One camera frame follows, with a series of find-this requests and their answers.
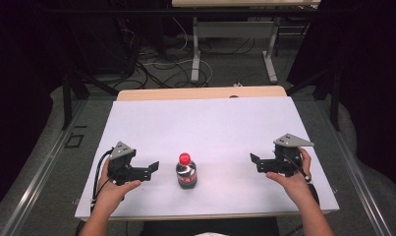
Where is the desk with white legs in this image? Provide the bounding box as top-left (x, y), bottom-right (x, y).
top-left (171, 0), bottom-right (322, 85)

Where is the white table sheet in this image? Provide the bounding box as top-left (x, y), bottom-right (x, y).
top-left (74, 95), bottom-right (340, 220)

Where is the metal floor rail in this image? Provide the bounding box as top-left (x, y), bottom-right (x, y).
top-left (0, 98), bottom-right (89, 236)
top-left (316, 97), bottom-right (394, 236)

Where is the tangle of black floor cables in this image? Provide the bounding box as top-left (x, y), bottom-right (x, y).
top-left (111, 16), bottom-right (216, 90)

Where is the hand-held gripper black cable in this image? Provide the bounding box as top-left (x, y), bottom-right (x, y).
top-left (281, 153), bottom-right (320, 207)
top-left (90, 148), bottom-right (114, 212)

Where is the black metal stand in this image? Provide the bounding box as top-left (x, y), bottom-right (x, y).
top-left (61, 63), bottom-right (120, 131)
top-left (285, 63), bottom-right (343, 133)

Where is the person's right hand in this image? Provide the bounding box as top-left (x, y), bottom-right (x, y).
top-left (265, 147), bottom-right (315, 207)

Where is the dark curtain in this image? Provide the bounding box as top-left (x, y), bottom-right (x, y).
top-left (0, 0), bottom-right (71, 217)
top-left (286, 0), bottom-right (396, 188)

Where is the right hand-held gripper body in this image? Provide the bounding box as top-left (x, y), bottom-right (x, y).
top-left (266, 133), bottom-right (315, 178)

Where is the left hand-held gripper black cable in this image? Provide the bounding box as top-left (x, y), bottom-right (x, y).
top-left (90, 148), bottom-right (114, 212)

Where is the right hand-held gripper black cable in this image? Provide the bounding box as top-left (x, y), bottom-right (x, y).
top-left (281, 153), bottom-right (320, 207)

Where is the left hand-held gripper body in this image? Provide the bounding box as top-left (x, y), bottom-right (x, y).
top-left (107, 141), bottom-right (148, 187)

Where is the black horizontal bar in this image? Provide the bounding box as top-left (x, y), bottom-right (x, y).
top-left (42, 7), bottom-right (319, 15)

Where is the white floor cable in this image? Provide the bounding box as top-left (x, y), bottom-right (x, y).
top-left (141, 58), bottom-right (214, 87)

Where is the dark floor hatch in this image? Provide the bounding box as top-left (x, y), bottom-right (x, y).
top-left (64, 133), bottom-right (85, 149)

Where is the person's left hand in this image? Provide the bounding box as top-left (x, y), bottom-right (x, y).
top-left (96, 159), bottom-right (142, 212)

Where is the person's dark clothing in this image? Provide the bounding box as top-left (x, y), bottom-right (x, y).
top-left (139, 216), bottom-right (281, 236)

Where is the light wooden table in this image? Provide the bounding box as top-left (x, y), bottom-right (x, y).
top-left (74, 85), bottom-right (340, 223)

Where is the dark soda bottle red label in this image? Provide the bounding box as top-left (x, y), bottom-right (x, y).
top-left (175, 160), bottom-right (198, 191)

